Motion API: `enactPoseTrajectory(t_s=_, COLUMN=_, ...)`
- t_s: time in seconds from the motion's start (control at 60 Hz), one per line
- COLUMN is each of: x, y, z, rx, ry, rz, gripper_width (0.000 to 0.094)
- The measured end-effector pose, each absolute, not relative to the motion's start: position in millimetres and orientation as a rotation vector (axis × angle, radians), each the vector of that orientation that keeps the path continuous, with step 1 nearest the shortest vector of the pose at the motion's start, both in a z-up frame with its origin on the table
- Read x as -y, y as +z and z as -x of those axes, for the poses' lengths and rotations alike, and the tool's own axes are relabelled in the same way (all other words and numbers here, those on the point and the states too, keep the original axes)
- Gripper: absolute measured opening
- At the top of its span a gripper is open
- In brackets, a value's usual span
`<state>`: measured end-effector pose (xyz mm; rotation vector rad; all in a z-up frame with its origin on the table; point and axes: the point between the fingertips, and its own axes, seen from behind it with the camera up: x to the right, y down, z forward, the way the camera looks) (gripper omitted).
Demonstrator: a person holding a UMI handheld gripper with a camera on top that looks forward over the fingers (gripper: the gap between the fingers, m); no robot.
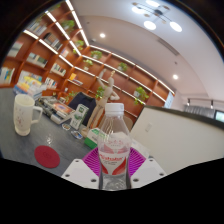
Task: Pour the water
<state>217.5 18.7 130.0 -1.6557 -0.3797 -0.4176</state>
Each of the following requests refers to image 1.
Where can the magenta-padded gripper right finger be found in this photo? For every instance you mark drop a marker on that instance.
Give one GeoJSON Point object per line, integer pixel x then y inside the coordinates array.
{"type": "Point", "coordinates": [148, 173]}

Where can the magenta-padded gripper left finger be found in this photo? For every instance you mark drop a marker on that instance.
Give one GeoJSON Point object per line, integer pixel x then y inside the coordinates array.
{"type": "Point", "coordinates": [78, 173]}

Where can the clear plastic water bottle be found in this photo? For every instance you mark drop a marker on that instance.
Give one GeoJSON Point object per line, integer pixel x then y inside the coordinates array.
{"type": "Point", "coordinates": [114, 160]}

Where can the flat round red coaster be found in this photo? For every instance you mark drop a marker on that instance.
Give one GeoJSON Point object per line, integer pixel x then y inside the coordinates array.
{"type": "Point", "coordinates": [47, 156]}

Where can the green and white box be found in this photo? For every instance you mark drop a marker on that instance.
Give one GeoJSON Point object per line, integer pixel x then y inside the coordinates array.
{"type": "Point", "coordinates": [92, 137]}

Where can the small patterned dish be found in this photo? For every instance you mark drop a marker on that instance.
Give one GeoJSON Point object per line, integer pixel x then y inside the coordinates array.
{"type": "Point", "coordinates": [77, 134]}
{"type": "Point", "coordinates": [66, 126]}

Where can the white counter with dark top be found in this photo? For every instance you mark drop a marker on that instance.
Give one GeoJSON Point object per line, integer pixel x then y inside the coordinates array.
{"type": "Point", "coordinates": [180, 140]}

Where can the beige chair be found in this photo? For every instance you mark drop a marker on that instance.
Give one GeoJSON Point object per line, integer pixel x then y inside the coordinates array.
{"type": "Point", "coordinates": [129, 123]}

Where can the green and white carton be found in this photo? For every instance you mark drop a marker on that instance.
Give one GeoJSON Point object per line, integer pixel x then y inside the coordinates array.
{"type": "Point", "coordinates": [79, 116]}

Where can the white ceramic mug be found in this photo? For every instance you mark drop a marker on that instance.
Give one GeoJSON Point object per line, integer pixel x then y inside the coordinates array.
{"type": "Point", "coordinates": [22, 115]}

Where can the wooden artist mannequin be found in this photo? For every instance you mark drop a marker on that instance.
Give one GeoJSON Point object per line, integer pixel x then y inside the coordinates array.
{"type": "Point", "coordinates": [103, 96]}

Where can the colourful book stack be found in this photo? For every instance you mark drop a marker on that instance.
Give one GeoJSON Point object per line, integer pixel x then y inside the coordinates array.
{"type": "Point", "coordinates": [28, 87]}

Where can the recessed round ceiling light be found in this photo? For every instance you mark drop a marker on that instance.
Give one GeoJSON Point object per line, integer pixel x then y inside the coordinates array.
{"type": "Point", "coordinates": [175, 76]}
{"type": "Point", "coordinates": [102, 35]}

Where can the wooden shelf unit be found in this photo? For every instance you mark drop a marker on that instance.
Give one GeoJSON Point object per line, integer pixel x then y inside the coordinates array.
{"type": "Point", "coordinates": [100, 66]}

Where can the ceiling air vent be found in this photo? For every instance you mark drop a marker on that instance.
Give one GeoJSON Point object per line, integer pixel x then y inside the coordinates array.
{"type": "Point", "coordinates": [168, 46]}

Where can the multi-bulb ceiling lamp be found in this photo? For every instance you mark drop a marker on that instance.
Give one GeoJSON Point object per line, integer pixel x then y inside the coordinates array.
{"type": "Point", "coordinates": [150, 25]}

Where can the white wall switch plate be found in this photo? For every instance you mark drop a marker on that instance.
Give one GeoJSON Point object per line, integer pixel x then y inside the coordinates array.
{"type": "Point", "coordinates": [148, 127]}

